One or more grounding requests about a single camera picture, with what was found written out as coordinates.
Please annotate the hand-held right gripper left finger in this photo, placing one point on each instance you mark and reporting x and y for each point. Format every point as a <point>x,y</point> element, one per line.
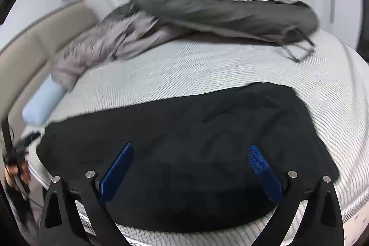
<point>115,174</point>

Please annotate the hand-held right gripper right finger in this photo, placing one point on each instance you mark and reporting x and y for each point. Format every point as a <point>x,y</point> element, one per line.
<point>265,174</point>

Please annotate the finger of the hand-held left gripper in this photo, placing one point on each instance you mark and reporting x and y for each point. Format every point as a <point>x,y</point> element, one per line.
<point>31,138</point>

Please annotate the black pants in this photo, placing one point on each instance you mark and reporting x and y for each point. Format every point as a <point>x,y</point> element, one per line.
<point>187,148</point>

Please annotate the person's left hand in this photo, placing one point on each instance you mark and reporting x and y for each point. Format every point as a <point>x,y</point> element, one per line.
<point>16,176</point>

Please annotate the light blue bolster pillow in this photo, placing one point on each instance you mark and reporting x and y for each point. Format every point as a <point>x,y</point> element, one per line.
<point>40,104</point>

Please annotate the beige upholstered headboard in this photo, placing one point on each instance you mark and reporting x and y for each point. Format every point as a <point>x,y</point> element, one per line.
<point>28,44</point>

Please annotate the grey lilac garment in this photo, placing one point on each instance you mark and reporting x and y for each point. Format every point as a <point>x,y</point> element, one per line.
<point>95,53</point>

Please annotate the white honeycomb pattern mattress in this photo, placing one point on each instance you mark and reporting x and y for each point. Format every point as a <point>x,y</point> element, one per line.
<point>187,70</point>

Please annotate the olive green garment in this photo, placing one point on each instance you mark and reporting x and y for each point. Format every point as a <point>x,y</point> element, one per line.
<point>216,9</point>

